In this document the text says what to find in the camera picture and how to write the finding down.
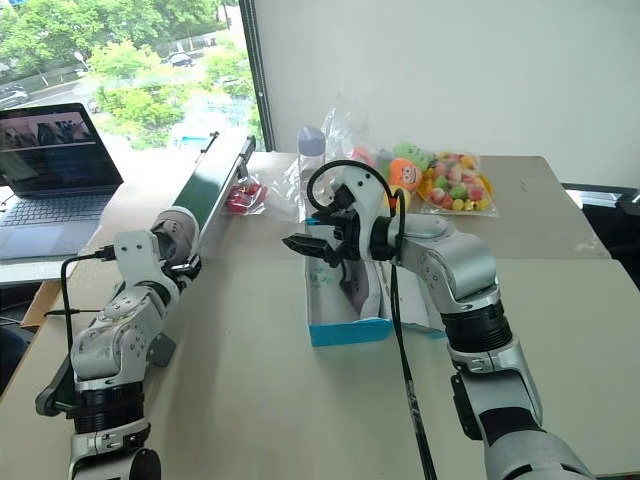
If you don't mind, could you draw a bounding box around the large clear plastic bag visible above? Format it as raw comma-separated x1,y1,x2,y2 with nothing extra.
282,106,437,225

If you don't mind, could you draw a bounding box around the brown cardboard piece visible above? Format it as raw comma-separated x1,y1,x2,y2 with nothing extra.
19,278,75,330

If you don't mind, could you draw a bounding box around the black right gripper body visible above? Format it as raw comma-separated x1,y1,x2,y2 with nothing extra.
327,183,377,269

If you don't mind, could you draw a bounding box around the clear bag with red items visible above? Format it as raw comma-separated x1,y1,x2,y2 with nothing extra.
221,169,274,217

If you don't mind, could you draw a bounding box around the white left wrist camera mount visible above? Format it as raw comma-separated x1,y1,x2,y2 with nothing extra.
112,229,170,292

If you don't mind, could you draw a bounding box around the red plush toy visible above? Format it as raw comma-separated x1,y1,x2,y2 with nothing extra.
349,144,382,167

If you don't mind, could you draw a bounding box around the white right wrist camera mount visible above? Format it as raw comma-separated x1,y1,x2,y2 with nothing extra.
329,164,397,237

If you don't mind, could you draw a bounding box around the grey white sneaker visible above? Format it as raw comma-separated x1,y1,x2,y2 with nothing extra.
149,207,202,269
339,258,396,321

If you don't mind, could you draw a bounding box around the black window frame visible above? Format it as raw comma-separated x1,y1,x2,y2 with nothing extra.
237,0,277,152

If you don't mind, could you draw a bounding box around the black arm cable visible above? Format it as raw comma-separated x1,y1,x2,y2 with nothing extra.
305,159,439,480
43,243,119,351

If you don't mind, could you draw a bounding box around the orange plush toy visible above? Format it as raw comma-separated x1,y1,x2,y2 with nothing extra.
387,157,424,194

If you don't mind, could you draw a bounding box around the bag of colourful sweets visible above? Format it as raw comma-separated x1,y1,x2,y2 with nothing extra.
416,151,500,219

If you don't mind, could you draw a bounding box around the blue white shoebox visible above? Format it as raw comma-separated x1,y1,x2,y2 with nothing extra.
303,219,449,349

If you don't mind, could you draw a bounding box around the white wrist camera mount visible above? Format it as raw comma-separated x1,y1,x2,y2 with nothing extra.
112,229,170,292
329,164,397,237

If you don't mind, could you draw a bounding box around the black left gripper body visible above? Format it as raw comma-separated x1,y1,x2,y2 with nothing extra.
165,268,197,307

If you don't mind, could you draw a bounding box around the green plush toy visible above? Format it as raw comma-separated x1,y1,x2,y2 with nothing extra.
392,142,437,172

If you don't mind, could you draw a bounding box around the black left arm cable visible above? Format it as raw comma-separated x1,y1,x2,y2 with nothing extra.
43,243,119,351

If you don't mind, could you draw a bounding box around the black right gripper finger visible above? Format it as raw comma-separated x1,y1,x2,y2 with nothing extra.
281,232,335,261
305,211,351,227

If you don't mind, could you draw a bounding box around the green conveyor belt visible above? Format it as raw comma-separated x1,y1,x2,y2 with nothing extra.
34,130,259,419

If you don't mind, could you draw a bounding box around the dark grey laptop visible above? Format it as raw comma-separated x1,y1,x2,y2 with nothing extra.
0,102,125,286

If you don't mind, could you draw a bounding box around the clear bottle with blue cap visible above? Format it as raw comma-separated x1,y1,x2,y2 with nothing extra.
297,124,329,222

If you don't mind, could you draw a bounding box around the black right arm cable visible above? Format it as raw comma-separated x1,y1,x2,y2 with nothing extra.
305,159,439,480

